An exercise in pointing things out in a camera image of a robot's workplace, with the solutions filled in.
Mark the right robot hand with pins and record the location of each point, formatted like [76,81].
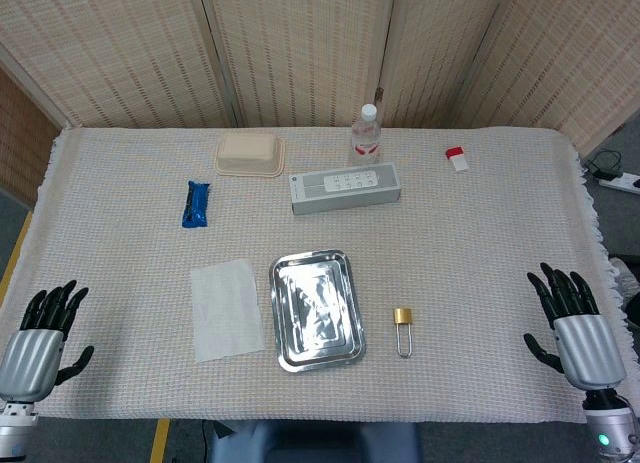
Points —
[587,348]

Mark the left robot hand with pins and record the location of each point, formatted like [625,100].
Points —
[32,358]

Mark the white paper napkin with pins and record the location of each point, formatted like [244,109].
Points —
[225,313]

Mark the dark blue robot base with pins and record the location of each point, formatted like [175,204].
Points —
[310,445]

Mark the silver metal tray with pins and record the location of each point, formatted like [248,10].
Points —
[315,313]

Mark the grey rectangular speaker box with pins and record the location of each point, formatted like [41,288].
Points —
[345,198]

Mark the cream woven tablecloth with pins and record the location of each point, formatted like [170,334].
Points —
[475,243]

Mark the white power strip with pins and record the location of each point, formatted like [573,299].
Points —
[622,183]

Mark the brass long-shackle padlock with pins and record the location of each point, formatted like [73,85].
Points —
[402,316]

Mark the brown woven panel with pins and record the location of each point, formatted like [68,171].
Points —
[25,143]

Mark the blue snack packet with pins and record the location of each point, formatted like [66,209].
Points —
[197,208]

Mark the small red white box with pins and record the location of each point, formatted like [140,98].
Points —
[457,160]

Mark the beige plastic food container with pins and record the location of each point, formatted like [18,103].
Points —
[247,153]

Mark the clear plastic water bottle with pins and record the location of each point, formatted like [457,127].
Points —
[365,138]

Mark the beige woven folding screen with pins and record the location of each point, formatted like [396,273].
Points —
[300,58]

